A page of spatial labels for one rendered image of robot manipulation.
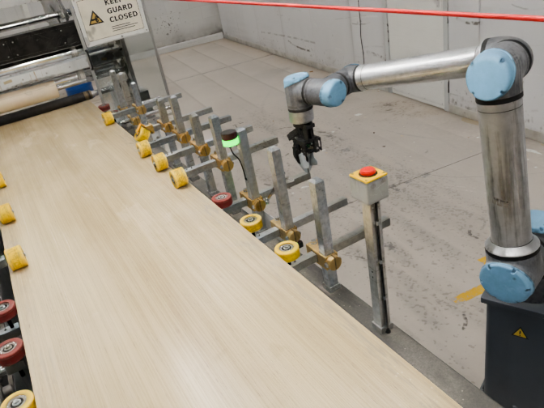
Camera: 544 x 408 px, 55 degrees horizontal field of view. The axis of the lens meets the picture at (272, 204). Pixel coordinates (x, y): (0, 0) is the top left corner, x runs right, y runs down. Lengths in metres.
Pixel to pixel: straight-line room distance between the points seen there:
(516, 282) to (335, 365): 0.63
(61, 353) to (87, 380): 0.16
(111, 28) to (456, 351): 3.10
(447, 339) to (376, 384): 1.42
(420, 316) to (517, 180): 1.34
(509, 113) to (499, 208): 0.27
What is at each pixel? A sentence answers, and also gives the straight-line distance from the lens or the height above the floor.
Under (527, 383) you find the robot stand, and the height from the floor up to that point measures 0.26.
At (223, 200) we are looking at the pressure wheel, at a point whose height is 0.91.
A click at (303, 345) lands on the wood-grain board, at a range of 1.33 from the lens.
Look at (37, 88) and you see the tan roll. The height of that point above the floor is 1.09.
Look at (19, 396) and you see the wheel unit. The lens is 1.51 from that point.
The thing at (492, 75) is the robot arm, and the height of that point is 1.40.
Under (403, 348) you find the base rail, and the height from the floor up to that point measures 0.70.
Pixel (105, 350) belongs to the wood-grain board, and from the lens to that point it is 1.51.
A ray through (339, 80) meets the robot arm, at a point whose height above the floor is 1.33.
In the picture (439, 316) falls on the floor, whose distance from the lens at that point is 2.74.
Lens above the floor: 1.81
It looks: 28 degrees down
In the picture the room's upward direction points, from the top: 11 degrees counter-clockwise
